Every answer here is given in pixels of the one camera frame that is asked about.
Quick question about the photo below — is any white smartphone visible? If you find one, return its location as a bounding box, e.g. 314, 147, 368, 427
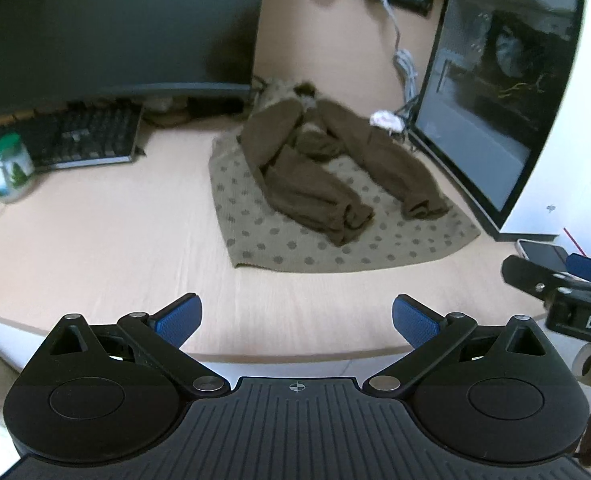
516, 238, 569, 273

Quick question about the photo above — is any black computer monitor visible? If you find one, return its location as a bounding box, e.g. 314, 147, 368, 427
0, 0, 262, 116

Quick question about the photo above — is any brown polka dot sweater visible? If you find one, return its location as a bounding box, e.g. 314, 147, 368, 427
208, 81, 480, 273

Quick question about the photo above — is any white computer tower case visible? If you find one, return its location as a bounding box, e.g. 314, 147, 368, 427
414, 0, 591, 249

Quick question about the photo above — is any white power cable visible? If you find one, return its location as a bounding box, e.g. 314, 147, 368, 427
369, 0, 420, 106

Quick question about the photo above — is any black keyboard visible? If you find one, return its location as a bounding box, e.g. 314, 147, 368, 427
0, 100, 142, 172

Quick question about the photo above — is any white cable connector bundle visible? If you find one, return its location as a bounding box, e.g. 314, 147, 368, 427
369, 110, 405, 134

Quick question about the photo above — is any green lid glass jar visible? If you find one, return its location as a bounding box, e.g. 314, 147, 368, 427
0, 132, 35, 203

